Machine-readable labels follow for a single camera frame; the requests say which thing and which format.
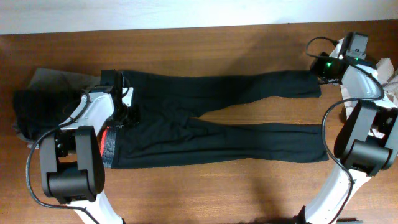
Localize black leggings with red waistband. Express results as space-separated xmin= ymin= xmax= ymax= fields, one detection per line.
xmin=101 ymin=70 xmax=328 ymax=169

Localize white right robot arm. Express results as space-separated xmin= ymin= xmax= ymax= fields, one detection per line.
xmin=295 ymin=53 xmax=397 ymax=223

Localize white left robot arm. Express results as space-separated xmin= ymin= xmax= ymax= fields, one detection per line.
xmin=39 ymin=86 xmax=134 ymax=223

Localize crumpled beige garment pile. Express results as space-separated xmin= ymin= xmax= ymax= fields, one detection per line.
xmin=339 ymin=57 xmax=398 ymax=138

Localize folded grey garment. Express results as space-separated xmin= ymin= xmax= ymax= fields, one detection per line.
xmin=12 ymin=68 xmax=100 ymax=144

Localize folded black garment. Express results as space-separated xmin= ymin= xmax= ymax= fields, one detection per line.
xmin=12 ymin=90 xmax=81 ymax=142

